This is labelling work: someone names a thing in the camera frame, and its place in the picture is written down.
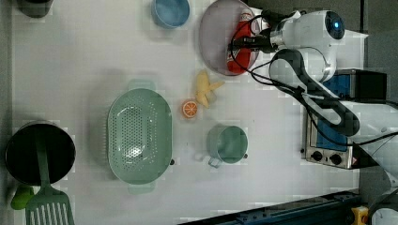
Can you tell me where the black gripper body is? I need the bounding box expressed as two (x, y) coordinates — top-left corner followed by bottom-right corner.
(229, 10), (282, 53)

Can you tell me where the red ketchup bottle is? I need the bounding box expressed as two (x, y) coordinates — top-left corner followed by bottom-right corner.
(226, 9), (253, 74)

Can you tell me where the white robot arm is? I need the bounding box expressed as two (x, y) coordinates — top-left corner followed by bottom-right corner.
(227, 10), (397, 225)

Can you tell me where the grey round plate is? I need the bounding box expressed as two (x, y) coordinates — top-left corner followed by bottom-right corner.
(199, 0), (255, 76)

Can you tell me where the yellow peeled toy banana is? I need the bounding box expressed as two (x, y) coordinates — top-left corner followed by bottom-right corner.
(195, 69), (224, 109)

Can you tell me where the blue cup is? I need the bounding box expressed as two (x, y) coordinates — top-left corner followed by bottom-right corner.
(150, 0), (191, 29)

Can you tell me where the toy orange half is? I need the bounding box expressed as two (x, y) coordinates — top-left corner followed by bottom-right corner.
(181, 100), (198, 119)

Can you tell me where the green mug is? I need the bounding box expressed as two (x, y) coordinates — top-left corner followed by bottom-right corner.
(207, 125), (248, 168)

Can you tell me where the silver toaster oven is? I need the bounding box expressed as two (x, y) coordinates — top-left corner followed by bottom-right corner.
(301, 69), (387, 170)

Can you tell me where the green oval colander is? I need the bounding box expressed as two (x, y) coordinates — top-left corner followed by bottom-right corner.
(107, 79), (173, 195)

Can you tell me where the yellow red clamp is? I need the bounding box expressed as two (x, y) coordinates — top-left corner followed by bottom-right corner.
(351, 206), (369, 225)

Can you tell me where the dark grey cup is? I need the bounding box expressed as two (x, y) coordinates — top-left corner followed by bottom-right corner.
(17, 0), (54, 18)

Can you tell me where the black pot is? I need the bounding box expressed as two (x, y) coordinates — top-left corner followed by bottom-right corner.
(5, 121), (76, 186)

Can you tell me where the green slotted spatula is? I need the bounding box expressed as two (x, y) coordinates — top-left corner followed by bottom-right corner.
(25, 128), (75, 225)

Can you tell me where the green toy pepper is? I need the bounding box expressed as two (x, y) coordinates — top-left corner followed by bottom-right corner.
(10, 185), (34, 210)

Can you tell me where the blue metal rail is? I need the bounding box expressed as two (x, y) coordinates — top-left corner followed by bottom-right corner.
(178, 191), (361, 225)

